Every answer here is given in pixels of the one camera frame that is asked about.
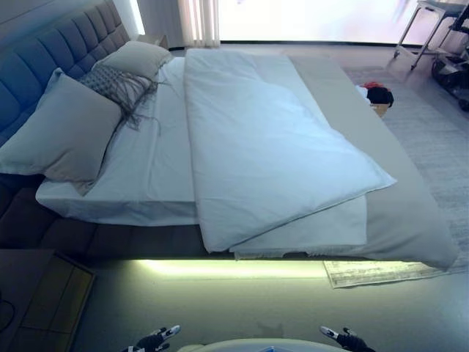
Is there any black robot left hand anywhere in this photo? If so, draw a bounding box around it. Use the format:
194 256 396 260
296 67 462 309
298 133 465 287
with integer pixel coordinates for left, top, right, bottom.
126 324 182 352

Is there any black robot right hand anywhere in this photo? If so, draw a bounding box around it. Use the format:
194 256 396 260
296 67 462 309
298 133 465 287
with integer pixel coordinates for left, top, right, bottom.
320 325 371 352

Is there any white duvet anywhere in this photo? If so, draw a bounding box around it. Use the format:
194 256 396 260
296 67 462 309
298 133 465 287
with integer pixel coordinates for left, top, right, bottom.
182 47 399 262

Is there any under-bed light strip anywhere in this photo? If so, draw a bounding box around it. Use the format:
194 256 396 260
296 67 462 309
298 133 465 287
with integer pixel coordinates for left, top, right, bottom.
126 258 327 276

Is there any dark wooden nightstand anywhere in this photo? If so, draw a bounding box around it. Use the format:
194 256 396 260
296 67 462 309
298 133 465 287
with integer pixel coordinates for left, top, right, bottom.
0 249 96 352

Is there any white fitted mattress sheet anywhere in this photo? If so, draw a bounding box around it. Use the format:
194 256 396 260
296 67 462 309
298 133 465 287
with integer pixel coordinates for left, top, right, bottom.
35 56 201 227

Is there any pale patterned rug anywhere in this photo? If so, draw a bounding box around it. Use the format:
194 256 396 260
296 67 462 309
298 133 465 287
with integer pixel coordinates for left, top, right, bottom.
322 65 469 290

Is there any beige pillow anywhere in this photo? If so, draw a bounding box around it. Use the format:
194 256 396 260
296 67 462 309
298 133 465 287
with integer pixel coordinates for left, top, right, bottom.
91 40 173 80
0 67 124 195

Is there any cardboard box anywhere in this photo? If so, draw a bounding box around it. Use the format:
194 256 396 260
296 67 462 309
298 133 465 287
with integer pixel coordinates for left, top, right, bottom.
369 102 391 119

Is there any pile of dark clothes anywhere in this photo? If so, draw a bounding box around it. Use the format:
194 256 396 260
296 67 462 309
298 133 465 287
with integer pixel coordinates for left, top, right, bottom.
353 81 395 107

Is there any grey fringed decorative pillow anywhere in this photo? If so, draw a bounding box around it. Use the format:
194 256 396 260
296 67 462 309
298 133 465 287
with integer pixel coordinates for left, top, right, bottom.
78 64 173 133

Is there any light wooden nightstand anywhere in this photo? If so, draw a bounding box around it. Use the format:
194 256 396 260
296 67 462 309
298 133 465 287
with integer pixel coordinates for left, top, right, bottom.
137 34 169 51

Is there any brown tufted headboard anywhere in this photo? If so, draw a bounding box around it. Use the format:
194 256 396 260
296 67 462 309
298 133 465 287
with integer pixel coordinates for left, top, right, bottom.
0 0 131 147

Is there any cream curtain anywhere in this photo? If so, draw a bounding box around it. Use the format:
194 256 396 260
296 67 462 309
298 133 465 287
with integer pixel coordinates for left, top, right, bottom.
177 0 221 49

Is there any black equipment cart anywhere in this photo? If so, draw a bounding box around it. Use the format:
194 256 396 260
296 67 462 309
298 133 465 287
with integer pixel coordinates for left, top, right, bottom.
430 0 469 100

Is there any brown upholstered bed frame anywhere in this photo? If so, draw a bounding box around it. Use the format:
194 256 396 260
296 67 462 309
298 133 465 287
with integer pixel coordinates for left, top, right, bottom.
0 172 235 261

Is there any grey metal frame table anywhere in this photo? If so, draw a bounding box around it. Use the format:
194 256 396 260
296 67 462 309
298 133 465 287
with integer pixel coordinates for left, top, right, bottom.
394 0 469 71

